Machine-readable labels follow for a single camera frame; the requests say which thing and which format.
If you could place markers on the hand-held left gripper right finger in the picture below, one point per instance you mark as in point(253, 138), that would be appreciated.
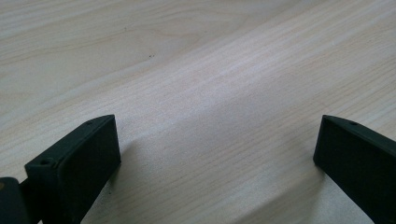
point(358, 165)

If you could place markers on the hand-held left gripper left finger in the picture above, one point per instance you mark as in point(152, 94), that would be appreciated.
point(74, 171)

